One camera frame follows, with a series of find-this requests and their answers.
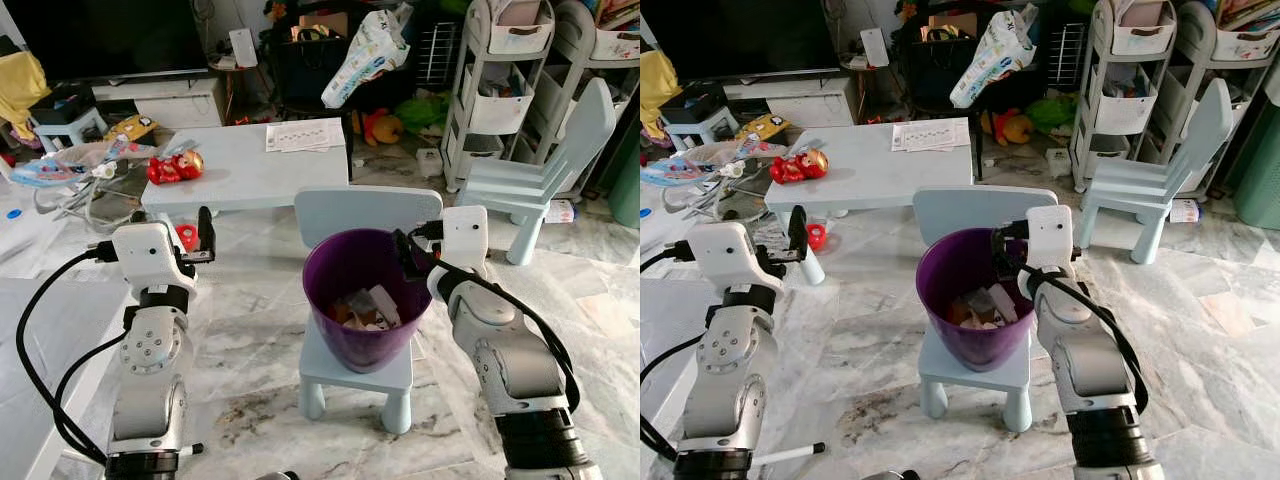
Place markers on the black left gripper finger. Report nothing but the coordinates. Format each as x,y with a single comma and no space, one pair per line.
799,232
206,232

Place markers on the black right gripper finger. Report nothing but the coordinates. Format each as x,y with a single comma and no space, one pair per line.
410,258
1001,258

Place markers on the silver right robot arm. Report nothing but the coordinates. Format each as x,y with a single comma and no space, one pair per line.
510,370
1095,370

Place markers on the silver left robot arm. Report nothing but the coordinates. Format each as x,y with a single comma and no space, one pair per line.
150,390
725,390

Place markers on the purple rubbish bin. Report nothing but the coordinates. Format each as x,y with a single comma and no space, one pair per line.
955,270
340,270

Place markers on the green plastic bin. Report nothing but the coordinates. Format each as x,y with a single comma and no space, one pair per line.
1258,170
627,170

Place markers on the small red round toy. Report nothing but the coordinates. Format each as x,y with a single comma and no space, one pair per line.
187,237
817,237

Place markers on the pale blue kids chair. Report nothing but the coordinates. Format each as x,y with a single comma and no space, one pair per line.
980,208
360,210
560,170
1180,170

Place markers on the red gold toy figure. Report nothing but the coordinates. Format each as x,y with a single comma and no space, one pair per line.
798,166
175,167

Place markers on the pale blue kids table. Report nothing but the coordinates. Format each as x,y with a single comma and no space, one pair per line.
250,170
880,170

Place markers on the small white container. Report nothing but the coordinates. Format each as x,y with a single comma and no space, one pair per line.
1057,163
430,163

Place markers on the yellow black snack pack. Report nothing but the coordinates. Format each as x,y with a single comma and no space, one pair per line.
130,127
762,126

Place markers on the orange yellow plush toy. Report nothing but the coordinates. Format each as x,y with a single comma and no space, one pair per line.
1015,128
385,128

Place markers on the baby bouncer printed seat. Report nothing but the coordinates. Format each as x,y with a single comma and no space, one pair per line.
690,170
70,170

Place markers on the white television cabinet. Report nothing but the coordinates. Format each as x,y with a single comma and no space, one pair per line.
800,98
170,100

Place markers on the green plush toy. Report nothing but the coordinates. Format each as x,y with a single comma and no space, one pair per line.
425,110
1052,110

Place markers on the white printed paper sheets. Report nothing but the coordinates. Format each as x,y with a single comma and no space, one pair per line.
305,135
930,135

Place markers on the pale blue small stool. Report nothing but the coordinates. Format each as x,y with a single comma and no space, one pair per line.
705,130
75,130

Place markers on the white rolling storage cart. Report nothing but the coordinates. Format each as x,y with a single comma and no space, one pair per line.
610,40
1240,35
1125,100
500,100

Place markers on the small black bag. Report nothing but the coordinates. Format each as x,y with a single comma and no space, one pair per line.
60,105
692,103

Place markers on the large black bag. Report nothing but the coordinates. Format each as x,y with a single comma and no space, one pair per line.
925,70
300,70

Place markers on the white hanging tag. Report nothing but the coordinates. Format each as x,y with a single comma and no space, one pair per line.
243,48
874,48

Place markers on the white blue diaper pack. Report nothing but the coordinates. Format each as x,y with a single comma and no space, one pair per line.
992,58
365,60

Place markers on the white table leg black foot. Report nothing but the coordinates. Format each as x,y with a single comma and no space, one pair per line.
790,454
192,451

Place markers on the yellow cloth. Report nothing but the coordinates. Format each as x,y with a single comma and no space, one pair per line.
655,90
20,90

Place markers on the black television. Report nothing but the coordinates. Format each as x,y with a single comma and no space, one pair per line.
740,35
110,35

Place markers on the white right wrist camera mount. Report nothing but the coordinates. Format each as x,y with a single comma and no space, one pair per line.
465,240
1052,240

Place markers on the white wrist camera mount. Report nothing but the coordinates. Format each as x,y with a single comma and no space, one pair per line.
465,240
1052,240
148,255
728,258

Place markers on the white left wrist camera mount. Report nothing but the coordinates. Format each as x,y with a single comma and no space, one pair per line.
728,258
148,255

